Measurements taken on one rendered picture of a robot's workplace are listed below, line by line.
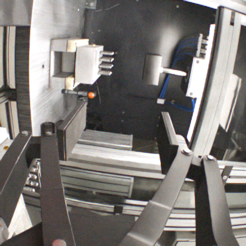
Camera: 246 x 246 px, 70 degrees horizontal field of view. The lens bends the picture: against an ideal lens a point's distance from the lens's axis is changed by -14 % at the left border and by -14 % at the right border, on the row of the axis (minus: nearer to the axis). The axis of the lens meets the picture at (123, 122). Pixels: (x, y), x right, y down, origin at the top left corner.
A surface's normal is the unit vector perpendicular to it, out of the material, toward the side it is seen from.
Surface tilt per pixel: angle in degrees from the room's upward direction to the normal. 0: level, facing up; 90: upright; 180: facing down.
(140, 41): 90
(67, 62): 90
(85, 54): 90
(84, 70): 90
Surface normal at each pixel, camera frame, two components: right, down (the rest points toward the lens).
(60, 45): -0.07, 0.40
